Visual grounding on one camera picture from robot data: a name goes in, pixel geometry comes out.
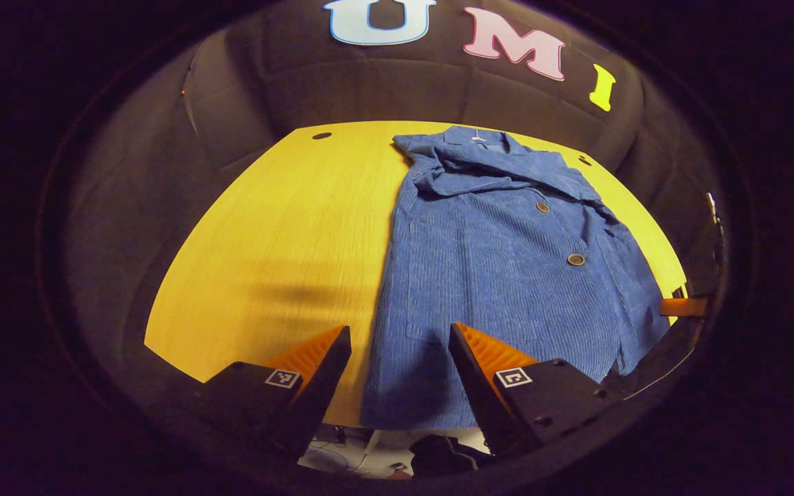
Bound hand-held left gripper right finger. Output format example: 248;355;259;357
449;322;624;457

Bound dark bundle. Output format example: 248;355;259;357
409;434;498;477

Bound blue corduroy jacket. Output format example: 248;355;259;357
359;125;673;429

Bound floor cables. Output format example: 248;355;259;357
301;426;371;476

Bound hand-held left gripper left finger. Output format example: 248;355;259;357
194;325;353;457

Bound black backdrop cloth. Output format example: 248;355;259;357
59;0;729;386

